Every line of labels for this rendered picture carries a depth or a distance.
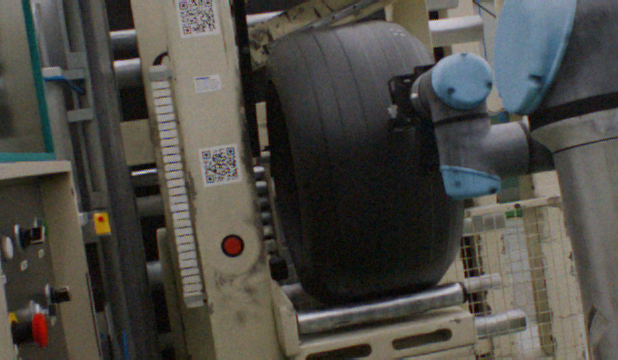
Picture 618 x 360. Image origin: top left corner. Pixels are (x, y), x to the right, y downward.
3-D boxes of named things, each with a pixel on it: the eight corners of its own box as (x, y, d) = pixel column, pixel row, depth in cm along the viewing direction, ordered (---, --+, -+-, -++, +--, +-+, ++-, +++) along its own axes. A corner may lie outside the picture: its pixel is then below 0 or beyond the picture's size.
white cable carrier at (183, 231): (186, 308, 153) (148, 66, 151) (186, 303, 158) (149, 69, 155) (208, 304, 154) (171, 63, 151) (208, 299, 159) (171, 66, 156)
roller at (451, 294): (294, 340, 149) (292, 322, 147) (289, 325, 153) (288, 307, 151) (467, 308, 154) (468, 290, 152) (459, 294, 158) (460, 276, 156)
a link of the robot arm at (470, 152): (536, 187, 103) (522, 106, 104) (454, 201, 102) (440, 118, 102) (514, 190, 111) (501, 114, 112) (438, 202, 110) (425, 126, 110)
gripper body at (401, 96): (429, 76, 129) (452, 60, 117) (437, 127, 129) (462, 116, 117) (384, 82, 128) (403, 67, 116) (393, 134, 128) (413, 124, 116)
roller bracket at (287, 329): (286, 359, 144) (278, 307, 143) (265, 315, 183) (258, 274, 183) (304, 355, 144) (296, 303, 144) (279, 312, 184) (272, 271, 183)
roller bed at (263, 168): (207, 295, 192) (188, 175, 190) (206, 285, 206) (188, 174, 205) (286, 281, 195) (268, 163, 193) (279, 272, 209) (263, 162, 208)
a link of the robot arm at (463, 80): (445, 116, 101) (434, 51, 101) (421, 127, 111) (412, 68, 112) (503, 107, 102) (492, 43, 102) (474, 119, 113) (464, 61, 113)
